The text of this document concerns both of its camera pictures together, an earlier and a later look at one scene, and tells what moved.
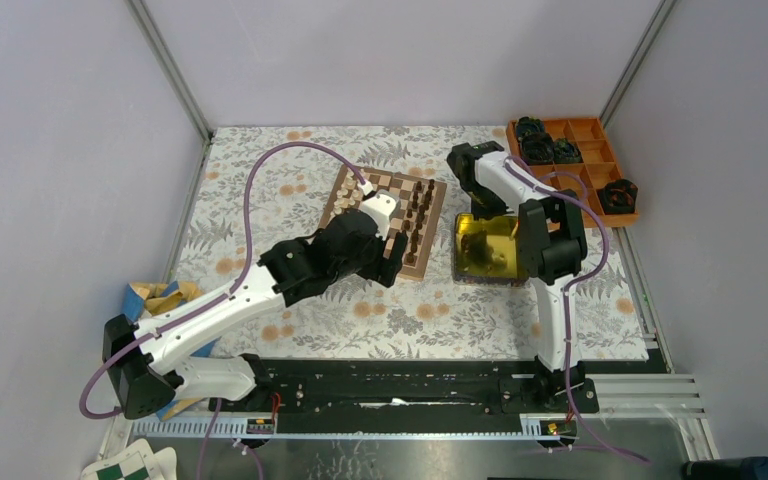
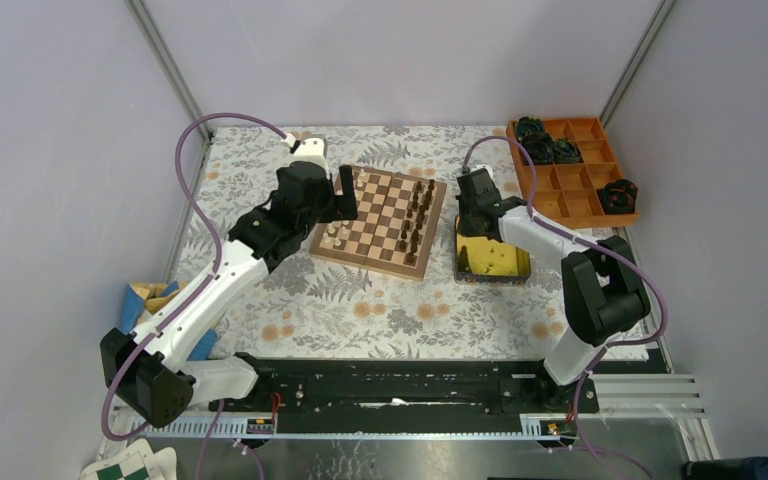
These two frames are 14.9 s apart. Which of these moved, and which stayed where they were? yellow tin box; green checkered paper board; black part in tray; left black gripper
Moved: left black gripper
Stayed: green checkered paper board; black part in tray; yellow tin box
